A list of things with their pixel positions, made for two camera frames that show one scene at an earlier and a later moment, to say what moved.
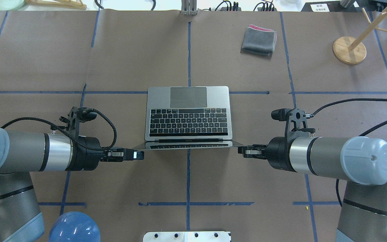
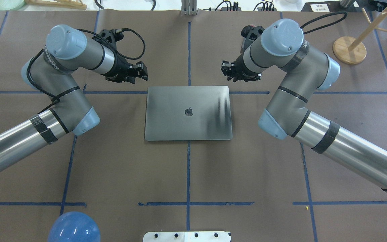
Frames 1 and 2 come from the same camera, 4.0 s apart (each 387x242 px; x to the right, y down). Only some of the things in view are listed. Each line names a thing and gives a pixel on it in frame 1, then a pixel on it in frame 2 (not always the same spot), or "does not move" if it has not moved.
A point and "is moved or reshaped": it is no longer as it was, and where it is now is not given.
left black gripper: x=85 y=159 -> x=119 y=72
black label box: x=334 y=6 does not move
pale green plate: x=6 y=5 does not move
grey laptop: x=188 y=118 is moved or reshaped
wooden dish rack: x=57 y=4 does not move
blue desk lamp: x=74 y=226 does not move
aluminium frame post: x=188 y=7 does not move
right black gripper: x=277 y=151 -> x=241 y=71
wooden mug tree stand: x=351 y=50 does not move
